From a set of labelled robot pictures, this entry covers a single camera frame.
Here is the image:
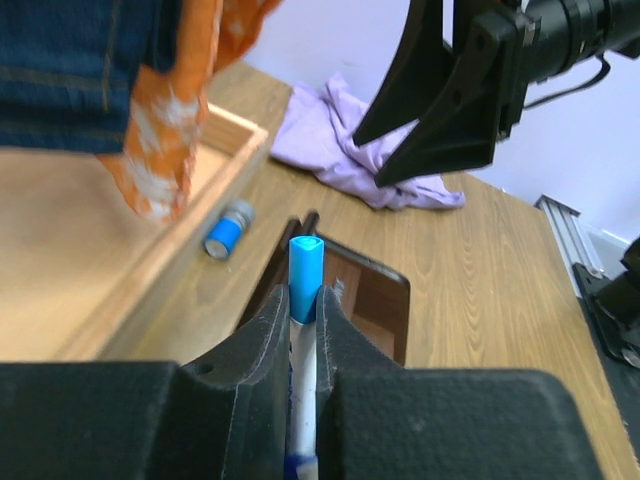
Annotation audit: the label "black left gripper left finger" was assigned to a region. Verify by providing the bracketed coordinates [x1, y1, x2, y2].
[183, 285, 289, 479]

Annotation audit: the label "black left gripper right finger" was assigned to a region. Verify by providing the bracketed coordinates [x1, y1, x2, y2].
[315, 286, 402, 479]

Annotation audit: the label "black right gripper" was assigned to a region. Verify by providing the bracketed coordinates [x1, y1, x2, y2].
[353, 0, 540, 187]

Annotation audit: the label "brown wooden desk organizer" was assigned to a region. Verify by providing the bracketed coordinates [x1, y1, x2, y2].
[237, 210, 411, 366]

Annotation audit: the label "white marker blue cap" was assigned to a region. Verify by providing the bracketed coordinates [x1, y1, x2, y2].
[284, 235, 324, 479]

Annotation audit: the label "purple cloth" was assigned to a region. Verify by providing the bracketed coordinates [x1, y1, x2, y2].
[271, 73, 466, 211]

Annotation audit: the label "blue grey cylinder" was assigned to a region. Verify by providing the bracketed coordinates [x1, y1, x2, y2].
[203, 199, 255, 260]

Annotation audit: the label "wooden clothes rack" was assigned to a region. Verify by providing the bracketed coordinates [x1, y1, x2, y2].
[1, 106, 268, 361]

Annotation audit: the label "orange white cloth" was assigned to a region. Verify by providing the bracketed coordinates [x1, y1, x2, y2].
[99, 0, 281, 221]

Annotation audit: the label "dark blue jeans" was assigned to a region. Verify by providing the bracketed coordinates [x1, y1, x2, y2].
[1, 0, 184, 154]

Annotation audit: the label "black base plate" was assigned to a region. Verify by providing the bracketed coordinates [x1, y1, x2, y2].
[572, 263, 639, 370]

